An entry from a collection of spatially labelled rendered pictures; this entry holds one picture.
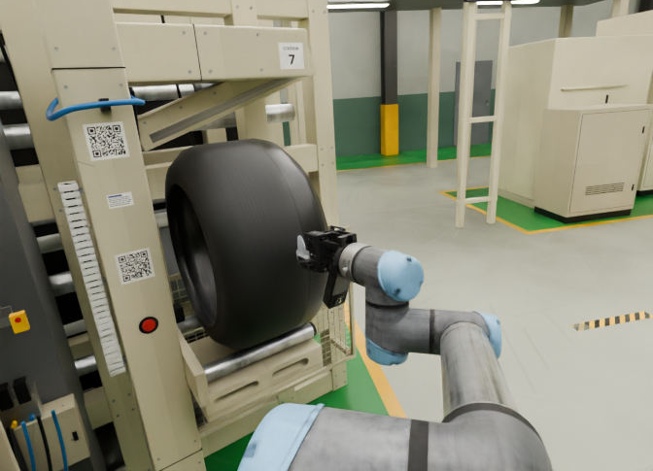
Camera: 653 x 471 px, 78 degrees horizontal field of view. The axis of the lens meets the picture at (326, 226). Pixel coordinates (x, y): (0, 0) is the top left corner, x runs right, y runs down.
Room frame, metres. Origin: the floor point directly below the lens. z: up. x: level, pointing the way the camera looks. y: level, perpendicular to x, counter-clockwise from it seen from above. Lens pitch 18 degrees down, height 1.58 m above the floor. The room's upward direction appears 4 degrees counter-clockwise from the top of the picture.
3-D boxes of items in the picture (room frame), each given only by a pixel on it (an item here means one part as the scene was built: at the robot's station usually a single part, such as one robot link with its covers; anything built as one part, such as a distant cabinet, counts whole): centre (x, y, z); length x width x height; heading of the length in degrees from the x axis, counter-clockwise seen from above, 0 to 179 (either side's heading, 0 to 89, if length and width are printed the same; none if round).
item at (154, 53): (1.41, 0.34, 1.71); 0.61 x 0.25 x 0.15; 123
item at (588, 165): (4.63, -3.09, 0.62); 0.90 x 0.56 x 1.25; 101
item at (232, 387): (0.97, 0.21, 0.84); 0.36 x 0.09 x 0.06; 123
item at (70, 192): (0.86, 0.54, 1.19); 0.05 x 0.04 x 0.48; 33
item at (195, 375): (0.99, 0.44, 0.90); 0.40 x 0.03 x 0.10; 33
